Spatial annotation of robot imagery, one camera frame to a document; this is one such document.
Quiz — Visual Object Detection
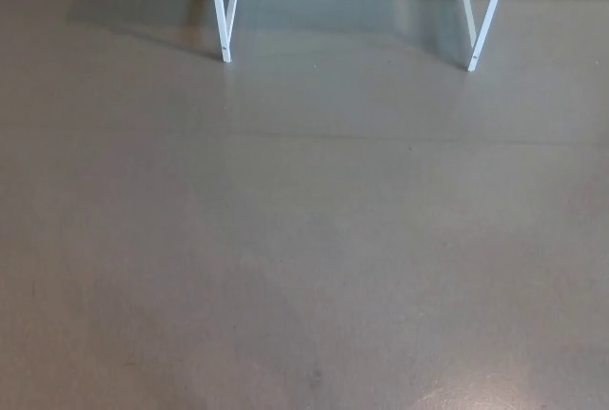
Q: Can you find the white metal table leg frame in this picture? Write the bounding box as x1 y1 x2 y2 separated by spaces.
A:
206 0 245 64
454 0 515 73

